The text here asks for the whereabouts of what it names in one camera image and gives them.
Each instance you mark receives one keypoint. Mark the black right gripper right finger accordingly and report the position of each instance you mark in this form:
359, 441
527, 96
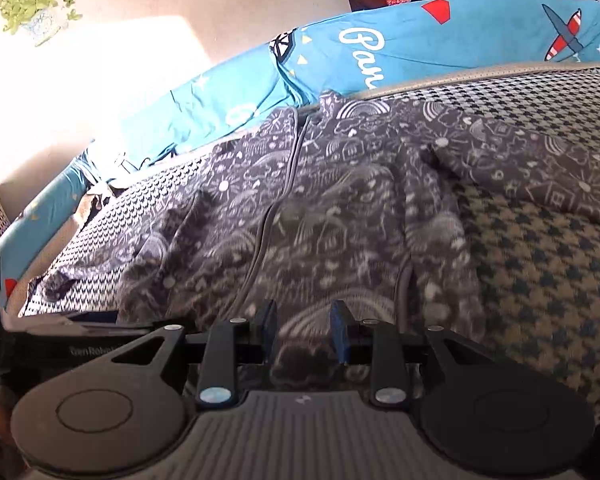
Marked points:
403, 367

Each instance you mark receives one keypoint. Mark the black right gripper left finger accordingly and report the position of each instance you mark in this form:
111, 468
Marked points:
170, 367

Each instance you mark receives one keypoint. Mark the grey patterned fleece garment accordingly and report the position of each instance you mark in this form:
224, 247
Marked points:
355, 202

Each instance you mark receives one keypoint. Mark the houndstooth sofa cushion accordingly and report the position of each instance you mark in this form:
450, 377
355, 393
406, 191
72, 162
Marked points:
538, 267

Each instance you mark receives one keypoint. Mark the blue cartoon print pillow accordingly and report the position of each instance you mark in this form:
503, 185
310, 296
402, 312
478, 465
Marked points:
353, 52

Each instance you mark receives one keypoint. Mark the lavender wall sticker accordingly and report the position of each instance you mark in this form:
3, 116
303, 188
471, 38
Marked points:
35, 22

